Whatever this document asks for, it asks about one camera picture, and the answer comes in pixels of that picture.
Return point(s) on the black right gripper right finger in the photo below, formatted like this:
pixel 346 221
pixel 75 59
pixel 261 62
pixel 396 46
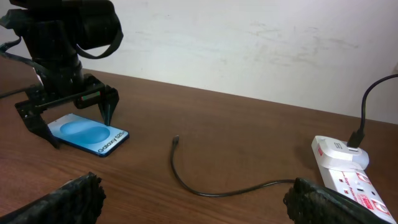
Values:
pixel 309 203

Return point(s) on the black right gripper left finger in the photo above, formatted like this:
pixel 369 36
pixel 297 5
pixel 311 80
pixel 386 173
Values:
pixel 79 201

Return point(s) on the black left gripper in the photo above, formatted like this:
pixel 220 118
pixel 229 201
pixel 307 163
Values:
pixel 90 91

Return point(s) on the blue Galaxy smartphone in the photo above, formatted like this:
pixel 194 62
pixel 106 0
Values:
pixel 88 135

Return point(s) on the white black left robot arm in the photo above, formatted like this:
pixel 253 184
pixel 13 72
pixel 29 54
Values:
pixel 52 37

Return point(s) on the white USB charger adapter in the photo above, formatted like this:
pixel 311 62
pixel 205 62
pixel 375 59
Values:
pixel 336 155

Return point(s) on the white power strip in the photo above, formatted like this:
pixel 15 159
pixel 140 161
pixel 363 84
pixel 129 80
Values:
pixel 358 187

